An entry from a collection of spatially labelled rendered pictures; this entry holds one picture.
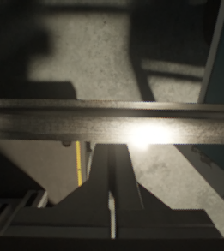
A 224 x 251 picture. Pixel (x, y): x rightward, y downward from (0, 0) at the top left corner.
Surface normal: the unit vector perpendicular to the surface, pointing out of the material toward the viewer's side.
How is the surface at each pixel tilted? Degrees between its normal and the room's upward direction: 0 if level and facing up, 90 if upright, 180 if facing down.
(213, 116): 75
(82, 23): 0
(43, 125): 0
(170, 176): 0
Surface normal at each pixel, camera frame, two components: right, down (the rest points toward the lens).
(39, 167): 0.01, 0.27
